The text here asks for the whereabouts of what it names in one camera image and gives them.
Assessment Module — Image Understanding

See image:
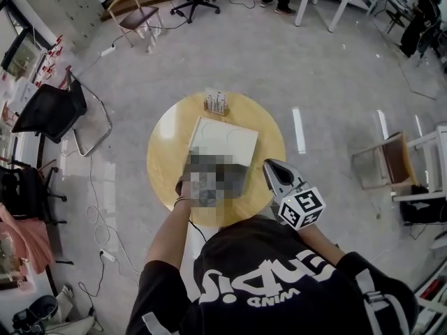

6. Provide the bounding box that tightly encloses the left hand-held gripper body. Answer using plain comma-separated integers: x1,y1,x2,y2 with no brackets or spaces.
184,147,248,208

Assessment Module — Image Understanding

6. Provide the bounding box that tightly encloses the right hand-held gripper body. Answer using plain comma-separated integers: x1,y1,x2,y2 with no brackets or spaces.
270,172,327,231

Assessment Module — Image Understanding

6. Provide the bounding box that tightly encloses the white box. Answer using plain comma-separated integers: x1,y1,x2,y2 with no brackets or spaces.
189,116,260,168

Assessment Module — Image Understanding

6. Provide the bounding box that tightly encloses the row of small white items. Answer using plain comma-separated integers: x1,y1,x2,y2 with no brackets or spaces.
204,86,228,111

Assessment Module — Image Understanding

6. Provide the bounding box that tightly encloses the person's right forearm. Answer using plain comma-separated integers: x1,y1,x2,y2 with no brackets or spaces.
297,221,347,269

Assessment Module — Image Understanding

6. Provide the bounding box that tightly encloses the person's left hand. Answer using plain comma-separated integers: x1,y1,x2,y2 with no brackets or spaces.
175,177,192,200

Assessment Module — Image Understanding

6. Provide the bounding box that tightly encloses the wooden rack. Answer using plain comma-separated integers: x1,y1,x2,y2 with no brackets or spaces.
203,98,230,116

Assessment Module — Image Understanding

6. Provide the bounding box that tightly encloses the person's black printed shirt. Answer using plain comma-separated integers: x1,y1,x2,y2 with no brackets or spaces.
124,214,420,335

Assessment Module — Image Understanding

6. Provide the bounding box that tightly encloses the wooden chair with brown seat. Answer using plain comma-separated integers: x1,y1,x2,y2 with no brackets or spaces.
351,131,419,191
106,0,166,54

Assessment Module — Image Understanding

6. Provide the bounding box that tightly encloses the black bag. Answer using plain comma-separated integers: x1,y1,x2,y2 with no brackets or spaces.
399,184,447,225

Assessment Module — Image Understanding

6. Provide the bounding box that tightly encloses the black mesh cantilever chair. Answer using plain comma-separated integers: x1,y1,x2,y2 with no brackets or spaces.
10,70,114,158

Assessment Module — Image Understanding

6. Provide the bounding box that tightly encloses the black armrest office chair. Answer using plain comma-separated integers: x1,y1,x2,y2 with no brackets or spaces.
0,165,68,227

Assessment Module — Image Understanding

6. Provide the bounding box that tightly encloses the beige cloth bag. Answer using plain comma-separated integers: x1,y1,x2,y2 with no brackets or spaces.
44,283,96,335

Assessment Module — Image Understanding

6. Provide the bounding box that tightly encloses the pink cloth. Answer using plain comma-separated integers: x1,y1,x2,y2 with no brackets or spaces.
0,203,56,286

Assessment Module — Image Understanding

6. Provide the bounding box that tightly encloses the group of red clips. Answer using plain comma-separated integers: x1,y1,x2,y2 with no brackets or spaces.
34,34,65,84

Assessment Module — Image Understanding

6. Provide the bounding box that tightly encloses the black backpack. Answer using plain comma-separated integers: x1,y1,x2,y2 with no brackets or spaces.
11,294,59,335

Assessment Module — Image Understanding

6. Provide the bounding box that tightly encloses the thin black cable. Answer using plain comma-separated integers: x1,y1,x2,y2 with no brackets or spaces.
188,218,207,244

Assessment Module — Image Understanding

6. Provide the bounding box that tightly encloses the grey harness strap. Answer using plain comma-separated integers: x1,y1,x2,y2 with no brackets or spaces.
140,311,173,335
355,267,397,335

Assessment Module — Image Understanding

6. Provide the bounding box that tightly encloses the white floor cable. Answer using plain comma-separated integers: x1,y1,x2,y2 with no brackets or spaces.
85,151,141,288

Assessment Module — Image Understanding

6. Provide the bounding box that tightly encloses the black floor cable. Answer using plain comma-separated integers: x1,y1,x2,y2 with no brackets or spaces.
77,256,106,332

